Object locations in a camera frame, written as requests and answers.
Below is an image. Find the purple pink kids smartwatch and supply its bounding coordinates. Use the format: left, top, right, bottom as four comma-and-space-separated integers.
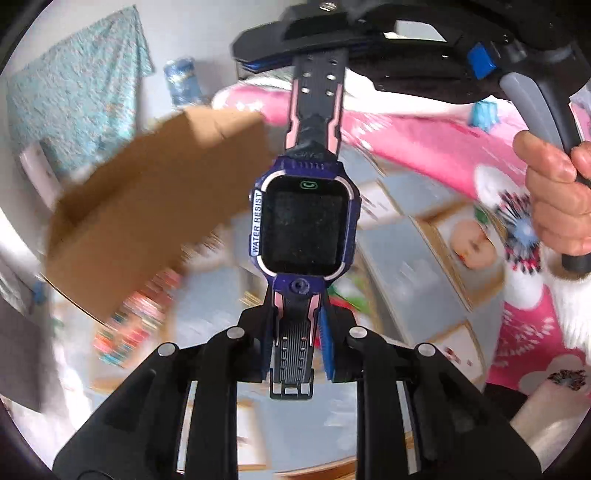
249, 49, 361, 400

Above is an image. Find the person's right hand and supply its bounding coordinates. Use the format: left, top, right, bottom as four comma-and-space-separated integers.
513, 131, 591, 256

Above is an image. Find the pink floral blanket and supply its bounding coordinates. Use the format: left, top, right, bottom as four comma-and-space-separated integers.
211, 82, 591, 393

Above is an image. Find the brown cardboard box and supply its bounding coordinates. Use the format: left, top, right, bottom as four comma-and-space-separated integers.
44, 107, 273, 321

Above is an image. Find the clear plastic water bottle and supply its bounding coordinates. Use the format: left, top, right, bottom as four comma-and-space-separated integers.
163, 57, 205, 109

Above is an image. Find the teal patterned hanging cloth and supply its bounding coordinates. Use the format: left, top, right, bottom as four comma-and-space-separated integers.
7, 7, 154, 178

